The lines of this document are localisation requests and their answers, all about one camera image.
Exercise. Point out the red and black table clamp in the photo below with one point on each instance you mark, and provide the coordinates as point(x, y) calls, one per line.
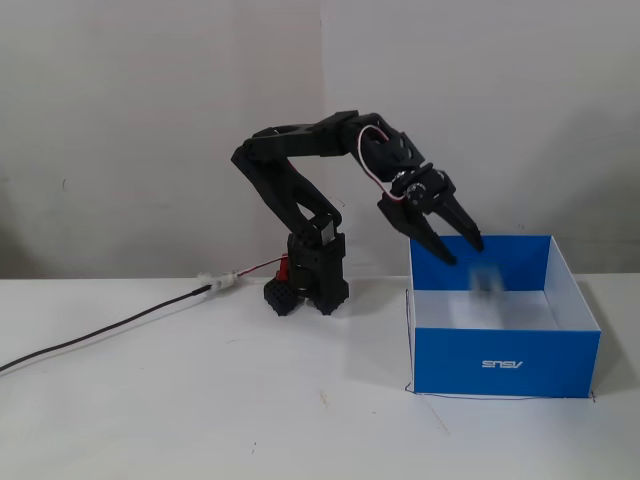
point(282, 297)

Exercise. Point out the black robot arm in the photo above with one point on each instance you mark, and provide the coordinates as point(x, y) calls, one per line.
point(280, 180)

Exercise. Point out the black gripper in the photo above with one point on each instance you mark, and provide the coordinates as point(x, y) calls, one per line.
point(429, 196)

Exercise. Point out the red white power lead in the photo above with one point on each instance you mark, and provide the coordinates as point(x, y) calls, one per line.
point(260, 266)

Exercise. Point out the blue and white cardboard box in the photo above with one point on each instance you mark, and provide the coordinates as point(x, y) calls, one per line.
point(500, 362)

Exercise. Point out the gray block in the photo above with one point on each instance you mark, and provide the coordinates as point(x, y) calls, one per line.
point(484, 282)

